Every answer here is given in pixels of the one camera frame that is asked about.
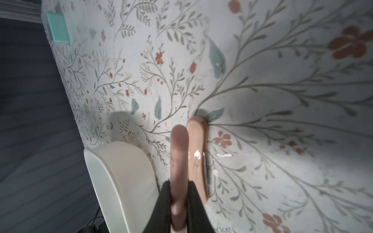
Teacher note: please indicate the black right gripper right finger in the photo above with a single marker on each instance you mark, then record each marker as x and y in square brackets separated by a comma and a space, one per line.
[197, 219]

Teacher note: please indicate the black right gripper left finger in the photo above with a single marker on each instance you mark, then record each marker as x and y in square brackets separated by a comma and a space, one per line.
[160, 220]

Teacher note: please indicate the white oval storage box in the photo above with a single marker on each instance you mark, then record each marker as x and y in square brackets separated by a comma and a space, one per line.
[124, 182]

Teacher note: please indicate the pink folding fruit knife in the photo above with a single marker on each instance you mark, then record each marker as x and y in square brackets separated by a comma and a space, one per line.
[197, 172]

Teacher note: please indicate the small teal box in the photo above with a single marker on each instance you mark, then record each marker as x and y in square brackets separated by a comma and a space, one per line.
[58, 28]

